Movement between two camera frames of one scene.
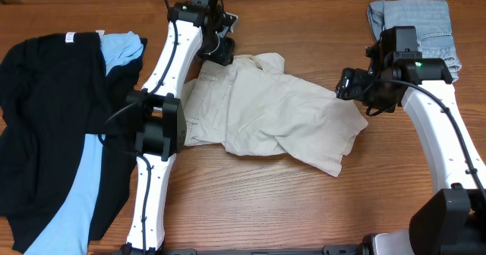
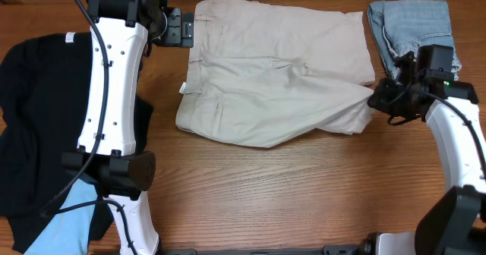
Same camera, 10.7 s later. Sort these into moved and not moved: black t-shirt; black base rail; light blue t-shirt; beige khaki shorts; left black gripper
Moved: left black gripper; beige khaki shorts
Not moved: light blue t-shirt; black base rail; black t-shirt
